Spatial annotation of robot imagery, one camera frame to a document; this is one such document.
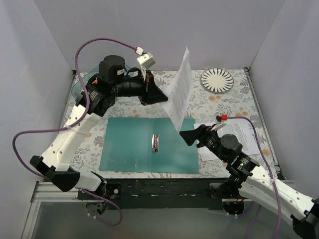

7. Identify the teal plastic folder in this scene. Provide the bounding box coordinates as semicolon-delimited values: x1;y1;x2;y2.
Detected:
99;118;199;174

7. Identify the teal transparent plastic container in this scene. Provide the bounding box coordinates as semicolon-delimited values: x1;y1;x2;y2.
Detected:
71;63;133;100

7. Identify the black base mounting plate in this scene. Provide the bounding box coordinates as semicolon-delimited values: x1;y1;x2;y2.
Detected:
77;178;245;215

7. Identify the floral tablecloth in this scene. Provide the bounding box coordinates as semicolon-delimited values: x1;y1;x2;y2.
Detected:
71;69;276;178

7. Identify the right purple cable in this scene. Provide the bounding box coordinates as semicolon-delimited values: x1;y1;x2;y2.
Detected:
221;115;283;239

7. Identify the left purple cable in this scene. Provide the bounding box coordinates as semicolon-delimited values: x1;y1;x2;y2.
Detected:
12;37;143;227

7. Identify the aluminium frame rail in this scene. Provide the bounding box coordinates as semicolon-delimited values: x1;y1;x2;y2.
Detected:
31;182;78;202

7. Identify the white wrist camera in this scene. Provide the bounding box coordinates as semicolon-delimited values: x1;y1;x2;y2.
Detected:
211;115;228;131
137;52;156;72

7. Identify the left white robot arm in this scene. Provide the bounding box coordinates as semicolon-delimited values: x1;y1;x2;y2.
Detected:
30;53;168;199

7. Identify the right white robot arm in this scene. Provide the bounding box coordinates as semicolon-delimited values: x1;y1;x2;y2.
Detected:
179;124;319;239

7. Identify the striped white ceramic plate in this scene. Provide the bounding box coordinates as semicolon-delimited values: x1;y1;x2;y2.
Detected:
200;68;234;94

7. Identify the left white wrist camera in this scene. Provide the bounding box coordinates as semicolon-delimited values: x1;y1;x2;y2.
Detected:
137;52;156;72

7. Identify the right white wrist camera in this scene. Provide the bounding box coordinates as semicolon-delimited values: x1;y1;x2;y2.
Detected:
211;115;228;131

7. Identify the metal folder clip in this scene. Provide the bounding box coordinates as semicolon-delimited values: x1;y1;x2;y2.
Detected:
152;134;160;152

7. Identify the printed paper sheet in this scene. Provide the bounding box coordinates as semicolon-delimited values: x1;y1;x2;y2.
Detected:
198;119;260;161
161;47;193;132

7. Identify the purple cable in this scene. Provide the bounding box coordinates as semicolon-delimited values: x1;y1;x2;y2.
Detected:
221;115;283;239
12;37;143;227

